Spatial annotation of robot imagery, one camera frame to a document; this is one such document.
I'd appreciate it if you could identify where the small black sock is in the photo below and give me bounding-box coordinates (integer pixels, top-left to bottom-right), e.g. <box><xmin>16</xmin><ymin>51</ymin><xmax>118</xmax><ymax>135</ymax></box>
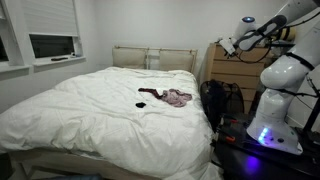
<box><xmin>135</xmin><ymin>102</ymin><xmax>146</xmax><ymax>108</ymax></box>

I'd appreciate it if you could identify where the white duvet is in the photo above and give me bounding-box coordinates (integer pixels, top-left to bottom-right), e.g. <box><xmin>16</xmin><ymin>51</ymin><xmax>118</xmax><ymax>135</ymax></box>
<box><xmin>0</xmin><ymin>67</ymin><xmax>221</xmax><ymax>180</ymax></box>

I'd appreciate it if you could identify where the dark red garment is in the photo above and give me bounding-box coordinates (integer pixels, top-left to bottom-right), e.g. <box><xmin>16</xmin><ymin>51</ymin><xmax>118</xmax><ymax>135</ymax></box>
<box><xmin>138</xmin><ymin>88</ymin><xmax>163</xmax><ymax>100</ymax></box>

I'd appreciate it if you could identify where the white window blind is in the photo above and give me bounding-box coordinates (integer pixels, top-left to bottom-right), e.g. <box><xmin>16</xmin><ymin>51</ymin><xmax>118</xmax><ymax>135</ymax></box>
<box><xmin>21</xmin><ymin>0</ymin><xmax>78</xmax><ymax>36</ymax></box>

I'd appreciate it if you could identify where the beige bed headboard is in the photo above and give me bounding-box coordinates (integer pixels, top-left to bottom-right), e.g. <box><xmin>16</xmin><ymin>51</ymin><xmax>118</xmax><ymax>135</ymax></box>
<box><xmin>112</xmin><ymin>46</ymin><xmax>197</xmax><ymax>72</ymax></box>

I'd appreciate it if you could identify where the yellow black rolled item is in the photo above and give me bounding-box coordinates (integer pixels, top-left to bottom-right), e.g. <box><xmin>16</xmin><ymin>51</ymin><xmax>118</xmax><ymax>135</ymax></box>
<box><xmin>276</xmin><ymin>27</ymin><xmax>296</xmax><ymax>41</ymax></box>

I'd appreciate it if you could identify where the pink mauve garment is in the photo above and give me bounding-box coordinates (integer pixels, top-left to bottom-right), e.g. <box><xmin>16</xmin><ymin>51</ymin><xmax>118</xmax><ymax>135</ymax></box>
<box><xmin>161</xmin><ymin>89</ymin><xmax>192</xmax><ymax>107</ymax></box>

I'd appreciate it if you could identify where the black mesh laundry bag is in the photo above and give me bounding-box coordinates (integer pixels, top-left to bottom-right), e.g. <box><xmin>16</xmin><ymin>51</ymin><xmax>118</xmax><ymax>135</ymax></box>
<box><xmin>200</xmin><ymin>79</ymin><xmax>244</xmax><ymax>132</ymax></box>

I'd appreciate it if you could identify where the wooden dresser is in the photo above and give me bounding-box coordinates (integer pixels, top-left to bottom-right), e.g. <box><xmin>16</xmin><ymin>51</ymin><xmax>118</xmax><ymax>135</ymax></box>
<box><xmin>205</xmin><ymin>43</ymin><xmax>268</xmax><ymax>114</ymax></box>

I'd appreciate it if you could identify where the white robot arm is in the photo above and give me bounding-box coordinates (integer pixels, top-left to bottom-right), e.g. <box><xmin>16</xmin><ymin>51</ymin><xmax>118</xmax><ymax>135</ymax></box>
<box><xmin>232</xmin><ymin>0</ymin><xmax>320</xmax><ymax>155</ymax></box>

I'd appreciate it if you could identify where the black remote on sill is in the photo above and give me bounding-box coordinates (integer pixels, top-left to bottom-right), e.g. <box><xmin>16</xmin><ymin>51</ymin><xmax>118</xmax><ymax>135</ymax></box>
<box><xmin>51</xmin><ymin>57</ymin><xmax>68</xmax><ymax>61</ymax></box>

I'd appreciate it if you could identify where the orange handled clamp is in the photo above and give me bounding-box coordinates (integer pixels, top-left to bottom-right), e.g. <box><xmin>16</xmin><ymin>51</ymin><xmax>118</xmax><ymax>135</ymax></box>
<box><xmin>218</xmin><ymin>131</ymin><xmax>236</xmax><ymax>143</ymax></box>
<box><xmin>222</xmin><ymin>117</ymin><xmax>239</xmax><ymax>126</ymax></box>

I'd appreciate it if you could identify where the dark navy hoodie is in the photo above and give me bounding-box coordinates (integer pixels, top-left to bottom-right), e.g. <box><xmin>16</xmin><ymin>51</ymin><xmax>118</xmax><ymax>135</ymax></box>
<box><xmin>205</xmin><ymin>80</ymin><xmax>227</xmax><ymax>132</ymax></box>

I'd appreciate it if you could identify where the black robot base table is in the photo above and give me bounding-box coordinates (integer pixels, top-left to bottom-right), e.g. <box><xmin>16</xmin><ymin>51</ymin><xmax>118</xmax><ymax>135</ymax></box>
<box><xmin>212</xmin><ymin>114</ymin><xmax>320</xmax><ymax>180</ymax></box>

